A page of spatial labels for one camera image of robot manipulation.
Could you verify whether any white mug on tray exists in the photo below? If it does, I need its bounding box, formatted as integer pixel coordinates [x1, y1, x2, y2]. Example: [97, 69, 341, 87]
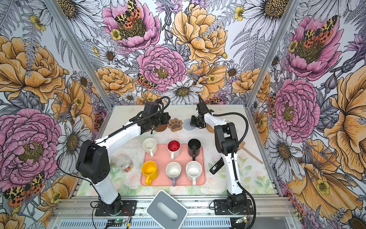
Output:
[185, 161, 203, 186]

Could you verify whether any right small circuit board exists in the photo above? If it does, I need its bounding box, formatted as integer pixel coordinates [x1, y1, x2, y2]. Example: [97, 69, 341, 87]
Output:
[235, 216, 248, 224]

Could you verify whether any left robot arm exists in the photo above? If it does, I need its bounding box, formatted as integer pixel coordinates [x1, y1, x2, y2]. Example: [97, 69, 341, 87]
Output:
[76, 96, 171, 215]

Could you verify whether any glass jar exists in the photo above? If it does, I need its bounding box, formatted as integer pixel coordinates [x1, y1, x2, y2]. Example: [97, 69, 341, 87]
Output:
[116, 155, 133, 172]

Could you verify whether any grey white box device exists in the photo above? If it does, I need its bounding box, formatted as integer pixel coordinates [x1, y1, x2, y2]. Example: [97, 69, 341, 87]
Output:
[146, 190, 188, 229]

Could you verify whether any rattan woven round coaster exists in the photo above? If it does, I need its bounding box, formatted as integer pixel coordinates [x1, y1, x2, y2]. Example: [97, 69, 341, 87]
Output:
[206, 124, 214, 133]

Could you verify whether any wooden mallet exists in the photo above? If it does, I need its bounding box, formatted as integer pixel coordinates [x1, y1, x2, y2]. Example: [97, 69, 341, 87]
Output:
[239, 142, 264, 164]

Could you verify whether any paw shaped cork coaster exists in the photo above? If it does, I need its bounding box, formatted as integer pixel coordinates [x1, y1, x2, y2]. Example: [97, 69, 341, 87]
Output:
[167, 118, 183, 132]

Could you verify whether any dark brown round coaster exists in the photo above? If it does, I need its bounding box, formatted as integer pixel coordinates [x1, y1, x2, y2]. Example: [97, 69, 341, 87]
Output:
[154, 125, 167, 132]

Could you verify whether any purple handled white mug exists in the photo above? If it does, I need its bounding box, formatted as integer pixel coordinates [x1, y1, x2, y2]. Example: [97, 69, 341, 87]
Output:
[165, 162, 182, 187]

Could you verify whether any yellow mug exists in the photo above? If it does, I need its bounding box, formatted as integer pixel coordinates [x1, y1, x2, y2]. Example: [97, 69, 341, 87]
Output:
[142, 161, 159, 186]

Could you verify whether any black mug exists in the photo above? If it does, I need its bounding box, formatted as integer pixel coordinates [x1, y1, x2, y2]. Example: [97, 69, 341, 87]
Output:
[188, 139, 201, 161]

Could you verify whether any grey woven round coaster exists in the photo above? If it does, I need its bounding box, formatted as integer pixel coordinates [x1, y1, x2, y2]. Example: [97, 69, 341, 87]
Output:
[183, 119, 196, 131]

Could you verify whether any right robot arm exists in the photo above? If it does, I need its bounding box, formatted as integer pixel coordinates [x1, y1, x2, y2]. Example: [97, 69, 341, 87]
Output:
[190, 97, 256, 216]

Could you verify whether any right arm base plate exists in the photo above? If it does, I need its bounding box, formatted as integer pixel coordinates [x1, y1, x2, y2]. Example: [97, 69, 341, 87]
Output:
[212, 199, 254, 215]

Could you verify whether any pink tray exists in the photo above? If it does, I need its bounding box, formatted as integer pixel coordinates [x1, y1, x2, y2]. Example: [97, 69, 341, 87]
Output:
[140, 144, 205, 187]

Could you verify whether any white mug off tray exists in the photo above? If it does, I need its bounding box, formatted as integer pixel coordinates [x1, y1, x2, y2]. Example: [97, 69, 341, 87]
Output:
[143, 138, 158, 157]

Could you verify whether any red inside white mug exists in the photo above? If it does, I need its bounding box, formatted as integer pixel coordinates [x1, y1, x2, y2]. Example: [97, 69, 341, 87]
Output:
[167, 140, 181, 160]

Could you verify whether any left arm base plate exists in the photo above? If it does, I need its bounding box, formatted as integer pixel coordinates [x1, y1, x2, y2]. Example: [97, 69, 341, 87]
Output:
[95, 200, 137, 217]

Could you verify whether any green circuit board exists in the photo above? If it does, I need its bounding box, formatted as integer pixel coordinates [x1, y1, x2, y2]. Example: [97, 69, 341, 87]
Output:
[105, 219, 124, 229]

